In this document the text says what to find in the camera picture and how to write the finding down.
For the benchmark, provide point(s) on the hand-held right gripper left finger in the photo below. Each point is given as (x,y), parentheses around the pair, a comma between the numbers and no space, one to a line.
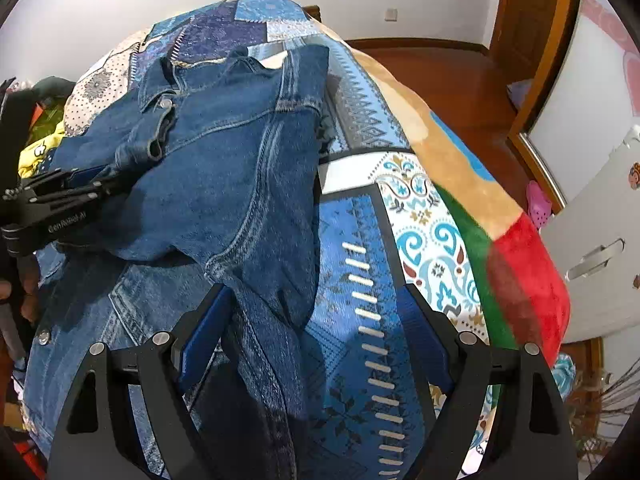
(200,340)

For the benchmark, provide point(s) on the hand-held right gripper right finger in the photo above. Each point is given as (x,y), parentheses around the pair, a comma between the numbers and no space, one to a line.
(425,340)

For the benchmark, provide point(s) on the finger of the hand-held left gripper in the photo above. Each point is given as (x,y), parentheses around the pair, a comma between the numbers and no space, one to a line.
(90,174)
(95,192)

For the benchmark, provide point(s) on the blue jeans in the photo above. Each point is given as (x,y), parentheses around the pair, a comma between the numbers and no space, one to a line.
(225,160)

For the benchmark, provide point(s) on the person's left hand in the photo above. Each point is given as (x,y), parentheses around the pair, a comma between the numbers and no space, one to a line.
(29,307)

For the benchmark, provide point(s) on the yellow cartoon print blanket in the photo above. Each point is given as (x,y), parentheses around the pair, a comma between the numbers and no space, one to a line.
(42,149)

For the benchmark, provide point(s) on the dark green bag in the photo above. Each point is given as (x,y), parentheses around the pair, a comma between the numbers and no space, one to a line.
(52,87)

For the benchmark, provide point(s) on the blue patchwork bed sheet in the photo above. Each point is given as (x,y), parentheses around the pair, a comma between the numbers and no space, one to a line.
(360,240)

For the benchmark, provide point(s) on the pink clog shoe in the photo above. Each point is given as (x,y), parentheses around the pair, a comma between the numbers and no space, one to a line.
(539,205)

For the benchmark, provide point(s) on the tan red green fleece blanket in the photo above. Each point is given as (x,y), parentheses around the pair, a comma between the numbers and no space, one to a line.
(450,160)

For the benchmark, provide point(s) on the white drawer cabinet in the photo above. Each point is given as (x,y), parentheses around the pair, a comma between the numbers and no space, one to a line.
(595,270)

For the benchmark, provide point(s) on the dry brown twigs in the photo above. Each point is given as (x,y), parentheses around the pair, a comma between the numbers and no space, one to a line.
(607,410)

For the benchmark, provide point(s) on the white wardrobe sliding door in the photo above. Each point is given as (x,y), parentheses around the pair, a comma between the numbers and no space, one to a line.
(590,85)

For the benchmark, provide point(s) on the wooden wardrobe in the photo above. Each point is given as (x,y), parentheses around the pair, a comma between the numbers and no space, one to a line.
(530,35)

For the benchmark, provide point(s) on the white wall outlet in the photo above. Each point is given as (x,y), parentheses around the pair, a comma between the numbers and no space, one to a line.
(391,14)

